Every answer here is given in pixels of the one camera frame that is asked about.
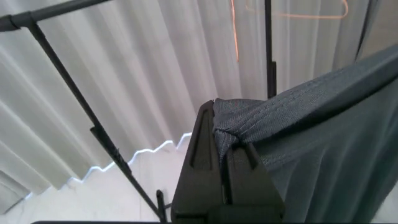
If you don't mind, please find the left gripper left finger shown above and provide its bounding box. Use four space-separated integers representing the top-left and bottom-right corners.
170 100 225 224

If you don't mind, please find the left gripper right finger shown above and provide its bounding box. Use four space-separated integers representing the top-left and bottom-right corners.
223 143 286 224

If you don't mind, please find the white curtain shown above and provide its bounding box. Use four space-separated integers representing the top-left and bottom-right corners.
0 0 379 215

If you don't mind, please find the dark grey sleeveless shirt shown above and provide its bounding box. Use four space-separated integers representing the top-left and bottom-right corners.
212 43 398 224

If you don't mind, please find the black clothes rack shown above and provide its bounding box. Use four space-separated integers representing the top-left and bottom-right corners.
0 0 278 224

